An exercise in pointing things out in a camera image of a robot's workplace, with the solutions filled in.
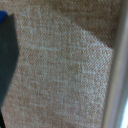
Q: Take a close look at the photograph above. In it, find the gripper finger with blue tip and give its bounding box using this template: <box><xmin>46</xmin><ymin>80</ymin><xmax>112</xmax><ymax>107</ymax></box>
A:
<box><xmin>0</xmin><ymin>10</ymin><xmax>20</xmax><ymax>113</ymax></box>

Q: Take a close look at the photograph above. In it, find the white panel edge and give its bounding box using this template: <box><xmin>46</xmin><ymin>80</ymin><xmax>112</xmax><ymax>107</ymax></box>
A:
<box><xmin>101</xmin><ymin>0</ymin><xmax>128</xmax><ymax>128</ymax></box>

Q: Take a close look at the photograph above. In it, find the woven beige screen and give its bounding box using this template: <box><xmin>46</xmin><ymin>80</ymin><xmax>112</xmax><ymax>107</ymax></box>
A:
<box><xmin>0</xmin><ymin>0</ymin><xmax>125</xmax><ymax>128</ymax></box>

